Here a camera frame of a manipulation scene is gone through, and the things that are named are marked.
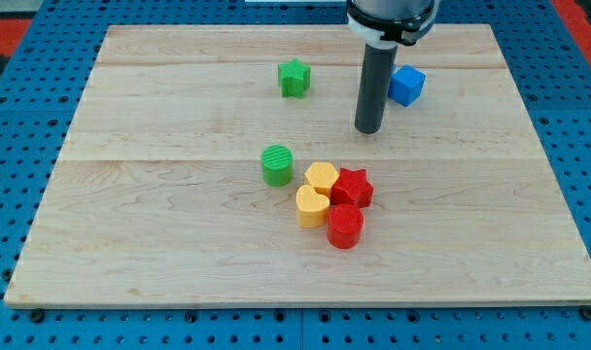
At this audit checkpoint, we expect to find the wooden board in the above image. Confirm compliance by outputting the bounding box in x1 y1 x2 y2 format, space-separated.
4 24 591 309

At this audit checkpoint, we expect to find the red star block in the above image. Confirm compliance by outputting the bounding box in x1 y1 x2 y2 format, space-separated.
330 167 374 208

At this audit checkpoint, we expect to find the red cylinder block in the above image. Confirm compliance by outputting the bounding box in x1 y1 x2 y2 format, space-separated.
327 204 365 249

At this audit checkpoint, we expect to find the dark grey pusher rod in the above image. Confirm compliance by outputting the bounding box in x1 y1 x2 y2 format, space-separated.
354 44 398 134

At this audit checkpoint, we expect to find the green star block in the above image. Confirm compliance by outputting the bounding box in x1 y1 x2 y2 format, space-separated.
277 58 311 98

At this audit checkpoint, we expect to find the yellow heart block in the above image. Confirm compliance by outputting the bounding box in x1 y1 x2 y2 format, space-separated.
295 185 330 228

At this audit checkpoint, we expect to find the blue cube block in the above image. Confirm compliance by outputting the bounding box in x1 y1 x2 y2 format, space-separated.
387 65 426 107

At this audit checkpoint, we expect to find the green cylinder block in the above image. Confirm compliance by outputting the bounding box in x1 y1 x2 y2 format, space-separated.
261 145 293 187

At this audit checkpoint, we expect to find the yellow hexagon block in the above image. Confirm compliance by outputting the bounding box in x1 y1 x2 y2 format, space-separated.
304 161 339 198

